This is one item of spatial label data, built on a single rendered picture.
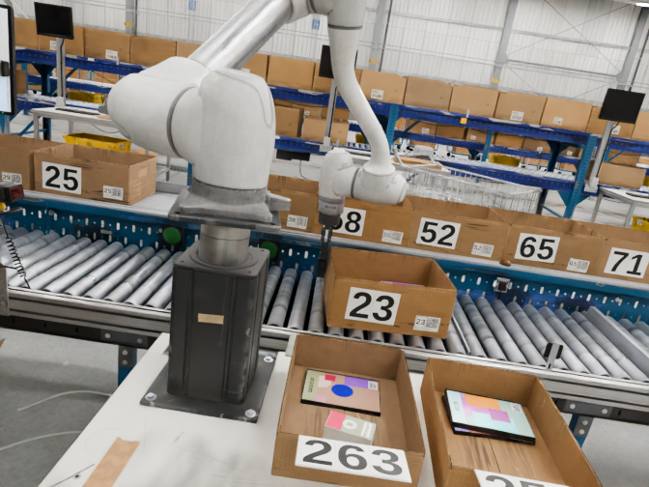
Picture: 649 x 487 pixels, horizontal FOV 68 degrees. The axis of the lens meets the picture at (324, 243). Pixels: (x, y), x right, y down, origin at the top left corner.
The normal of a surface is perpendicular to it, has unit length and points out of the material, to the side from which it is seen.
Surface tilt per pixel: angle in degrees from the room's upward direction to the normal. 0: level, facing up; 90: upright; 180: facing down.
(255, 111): 77
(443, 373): 90
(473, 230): 90
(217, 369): 90
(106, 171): 90
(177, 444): 0
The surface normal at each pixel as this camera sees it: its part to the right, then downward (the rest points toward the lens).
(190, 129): -0.47, 0.20
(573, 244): -0.04, 0.31
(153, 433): 0.15, -0.94
